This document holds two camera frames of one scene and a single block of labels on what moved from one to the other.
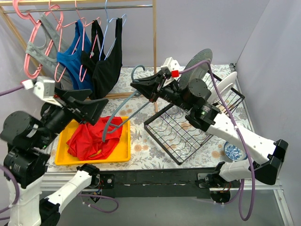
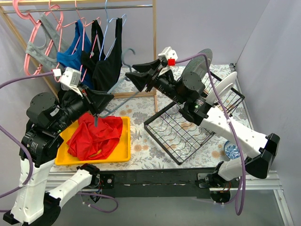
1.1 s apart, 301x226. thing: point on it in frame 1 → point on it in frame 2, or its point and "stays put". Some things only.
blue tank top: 71,59 stays put
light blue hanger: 108,21 stays put
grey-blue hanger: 119,105 → 113,109
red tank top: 88,142 stays put
